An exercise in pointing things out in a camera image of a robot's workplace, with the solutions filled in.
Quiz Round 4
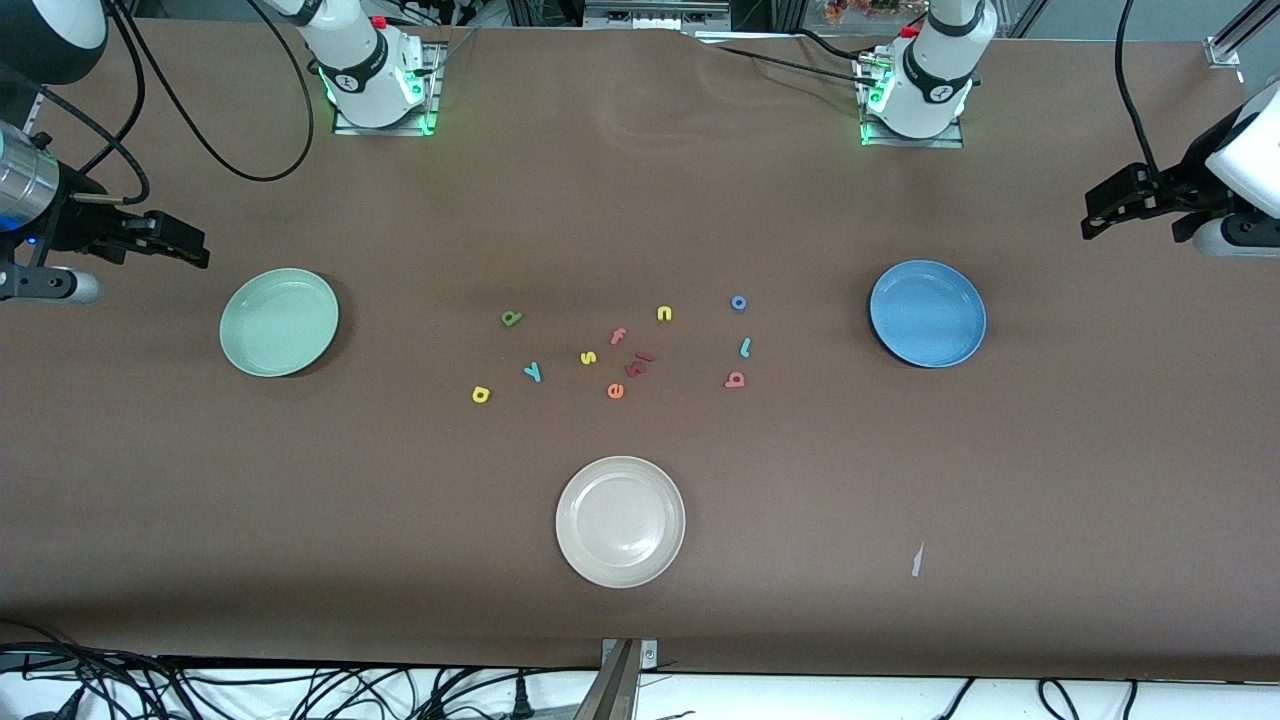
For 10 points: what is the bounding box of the beige plate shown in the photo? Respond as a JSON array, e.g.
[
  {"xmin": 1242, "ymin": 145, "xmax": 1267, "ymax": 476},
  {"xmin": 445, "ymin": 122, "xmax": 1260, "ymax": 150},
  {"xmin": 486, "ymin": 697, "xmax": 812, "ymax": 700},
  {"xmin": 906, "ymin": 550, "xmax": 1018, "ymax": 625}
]
[{"xmin": 555, "ymin": 456, "xmax": 687, "ymax": 589}]

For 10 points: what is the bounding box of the grey metal beam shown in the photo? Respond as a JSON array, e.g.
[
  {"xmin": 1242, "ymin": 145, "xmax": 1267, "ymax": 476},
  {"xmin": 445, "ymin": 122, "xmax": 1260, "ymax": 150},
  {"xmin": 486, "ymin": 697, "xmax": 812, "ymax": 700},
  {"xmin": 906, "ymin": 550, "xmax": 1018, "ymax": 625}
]
[{"xmin": 573, "ymin": 640, "xmax": 641, "ymax": 720}]

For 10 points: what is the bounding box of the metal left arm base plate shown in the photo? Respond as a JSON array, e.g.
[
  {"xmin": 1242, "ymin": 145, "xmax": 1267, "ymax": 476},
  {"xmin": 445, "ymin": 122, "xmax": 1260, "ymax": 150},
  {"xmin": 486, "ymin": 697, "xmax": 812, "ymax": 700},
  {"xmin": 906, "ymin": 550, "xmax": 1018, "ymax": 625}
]
[{"xmin": 858, "ymin": 55, "xmax": 966, "ymax": 149}]

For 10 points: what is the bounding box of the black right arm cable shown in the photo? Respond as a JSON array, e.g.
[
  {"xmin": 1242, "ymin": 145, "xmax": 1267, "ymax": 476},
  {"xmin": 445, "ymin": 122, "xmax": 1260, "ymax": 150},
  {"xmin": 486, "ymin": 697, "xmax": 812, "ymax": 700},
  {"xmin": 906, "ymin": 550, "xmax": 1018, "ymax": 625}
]
[{"xmin": 35, "ymin": 0, "xmax": 316, "ymax": 206}]

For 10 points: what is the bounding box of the thin black base cable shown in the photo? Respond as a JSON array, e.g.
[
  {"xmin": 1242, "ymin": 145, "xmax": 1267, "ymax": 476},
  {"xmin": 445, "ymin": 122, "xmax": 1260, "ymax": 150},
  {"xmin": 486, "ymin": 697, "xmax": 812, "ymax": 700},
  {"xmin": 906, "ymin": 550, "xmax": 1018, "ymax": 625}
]
[
  {"xmin": 690, "ymin": 38, "xmax": 881, "ymax": 87},
  {"xmin": 793, "ymin": 28, "xmax": 876, "ymax": 63}
]

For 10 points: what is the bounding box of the aluminium frame profile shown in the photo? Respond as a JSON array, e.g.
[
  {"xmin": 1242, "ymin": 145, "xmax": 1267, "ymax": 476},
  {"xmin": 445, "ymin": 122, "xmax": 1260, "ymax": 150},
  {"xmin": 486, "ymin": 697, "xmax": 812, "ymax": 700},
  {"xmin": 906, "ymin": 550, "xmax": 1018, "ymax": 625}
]
[{"xmin": 1205, "ymin": 0, "xmax": 1280, "ymax": 69}]

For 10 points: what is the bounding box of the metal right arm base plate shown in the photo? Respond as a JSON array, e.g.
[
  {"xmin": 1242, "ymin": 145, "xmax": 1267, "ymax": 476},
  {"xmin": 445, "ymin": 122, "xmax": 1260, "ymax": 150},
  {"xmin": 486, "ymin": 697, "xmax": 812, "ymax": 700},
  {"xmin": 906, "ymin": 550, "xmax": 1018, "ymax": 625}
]
[{"xmin": 333, "ymin": 42, "xmax": 444, "ymax": 136}]

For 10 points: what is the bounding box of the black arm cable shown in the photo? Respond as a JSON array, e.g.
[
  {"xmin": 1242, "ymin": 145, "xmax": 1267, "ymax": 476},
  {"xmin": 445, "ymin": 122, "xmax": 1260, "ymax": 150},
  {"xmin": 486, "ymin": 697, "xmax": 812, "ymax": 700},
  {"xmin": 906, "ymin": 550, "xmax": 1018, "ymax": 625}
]
[
  {"xmin": 35, "ymin": 0, "xmax": 316, "ymax": 206},
  {"xmin": 1113, "ymin": 0, "xmax": 1167, "ymax": 179}
]

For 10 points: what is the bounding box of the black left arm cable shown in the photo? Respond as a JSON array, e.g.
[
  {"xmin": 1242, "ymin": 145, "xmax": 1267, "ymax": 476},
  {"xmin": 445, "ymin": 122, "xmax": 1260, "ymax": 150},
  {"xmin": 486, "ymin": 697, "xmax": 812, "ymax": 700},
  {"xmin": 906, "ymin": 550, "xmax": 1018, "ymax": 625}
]
[{"xmin": 1113, "ymin": 0, "xmax": 1167, "ymax": 179}]

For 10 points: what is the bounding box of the blue plate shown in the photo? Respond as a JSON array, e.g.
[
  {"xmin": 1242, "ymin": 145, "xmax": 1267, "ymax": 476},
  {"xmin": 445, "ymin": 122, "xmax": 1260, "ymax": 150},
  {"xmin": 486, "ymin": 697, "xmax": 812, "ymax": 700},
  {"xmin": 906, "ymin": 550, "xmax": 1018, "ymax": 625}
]
[{"xmin": 869, "ymin": 260, "xmax": 988, "ymax": 369}]

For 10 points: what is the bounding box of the green plate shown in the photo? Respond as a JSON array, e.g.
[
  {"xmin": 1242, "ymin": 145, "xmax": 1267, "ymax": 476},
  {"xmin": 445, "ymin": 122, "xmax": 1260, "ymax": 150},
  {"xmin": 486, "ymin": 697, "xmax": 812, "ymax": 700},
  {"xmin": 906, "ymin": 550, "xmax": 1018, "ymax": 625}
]
[{"xmin": 219, "ymin": 267, "xmax": 340, "ymax": 379}]

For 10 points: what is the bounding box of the grey power strip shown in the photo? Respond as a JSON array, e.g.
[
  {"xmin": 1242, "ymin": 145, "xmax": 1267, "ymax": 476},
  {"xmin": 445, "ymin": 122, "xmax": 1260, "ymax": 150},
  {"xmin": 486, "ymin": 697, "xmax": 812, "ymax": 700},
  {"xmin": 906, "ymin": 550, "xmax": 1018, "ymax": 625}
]
[{"xmin": 585, "ymin": 0, "xmax": 731, "ymax": 31}]

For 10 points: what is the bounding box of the brown table cover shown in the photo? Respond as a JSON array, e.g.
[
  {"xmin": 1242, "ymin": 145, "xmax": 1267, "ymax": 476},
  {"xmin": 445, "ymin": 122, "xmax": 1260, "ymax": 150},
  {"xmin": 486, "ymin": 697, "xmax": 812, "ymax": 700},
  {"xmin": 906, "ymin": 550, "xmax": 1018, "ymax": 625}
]
[{"xmin": 0, "ymin": 18, "xmax": 1280, "ymax": 683}]

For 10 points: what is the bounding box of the silver table edge bracket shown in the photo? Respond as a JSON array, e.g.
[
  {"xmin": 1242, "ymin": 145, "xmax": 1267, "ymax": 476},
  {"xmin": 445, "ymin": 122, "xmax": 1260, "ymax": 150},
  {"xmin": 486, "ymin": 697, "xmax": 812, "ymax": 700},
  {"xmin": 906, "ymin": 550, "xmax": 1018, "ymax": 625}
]
[{"xmin": 600, "ymin": 638, "xmax": 659, "ymax": 673}]

